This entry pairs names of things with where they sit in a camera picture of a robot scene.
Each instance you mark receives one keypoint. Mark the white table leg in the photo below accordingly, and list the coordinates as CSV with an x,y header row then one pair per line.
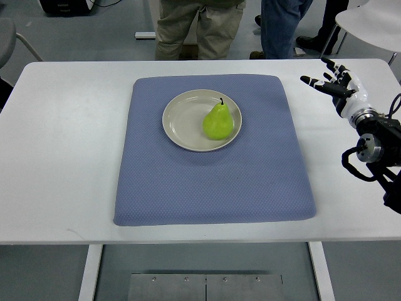
x,y
90,273
321,271

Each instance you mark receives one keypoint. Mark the grey chair left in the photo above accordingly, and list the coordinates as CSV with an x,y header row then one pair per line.
x,y
9,35

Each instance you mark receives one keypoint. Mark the beige round plate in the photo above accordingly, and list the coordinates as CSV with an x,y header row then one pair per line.
x,y
183,116

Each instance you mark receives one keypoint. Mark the white floor bracket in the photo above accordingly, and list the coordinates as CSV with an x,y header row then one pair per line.
x,y
145,35

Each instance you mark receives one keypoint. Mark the person in black trousers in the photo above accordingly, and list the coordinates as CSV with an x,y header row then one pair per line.
x,y
317,43

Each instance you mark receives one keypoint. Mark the green pear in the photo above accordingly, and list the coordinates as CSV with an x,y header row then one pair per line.
x,y
218,123

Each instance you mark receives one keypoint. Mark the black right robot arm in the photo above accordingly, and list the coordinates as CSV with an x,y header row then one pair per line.
x,y
379,148

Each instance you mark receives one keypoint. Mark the white right table leg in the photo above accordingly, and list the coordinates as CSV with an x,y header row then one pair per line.
x,y
321,271

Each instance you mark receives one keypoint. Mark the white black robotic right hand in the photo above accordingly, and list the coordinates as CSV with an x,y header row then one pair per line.
x,y
350,97

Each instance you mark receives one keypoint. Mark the person in khaki trousers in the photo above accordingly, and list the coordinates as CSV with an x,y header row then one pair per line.
x,y
217,26

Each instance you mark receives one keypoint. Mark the black equipment case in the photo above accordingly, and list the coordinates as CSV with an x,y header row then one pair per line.
x,y
66,6

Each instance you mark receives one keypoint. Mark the white chair right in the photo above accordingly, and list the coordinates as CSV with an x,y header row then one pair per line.
x,y
376,23

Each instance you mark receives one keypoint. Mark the blue textured mat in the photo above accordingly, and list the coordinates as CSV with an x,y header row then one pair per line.
x,y
259,177

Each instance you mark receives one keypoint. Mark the person in blue jeans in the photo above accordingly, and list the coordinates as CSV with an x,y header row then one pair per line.
x,y
279,20

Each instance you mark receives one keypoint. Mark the white left table leg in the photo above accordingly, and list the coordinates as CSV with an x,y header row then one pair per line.
x,y
90,273

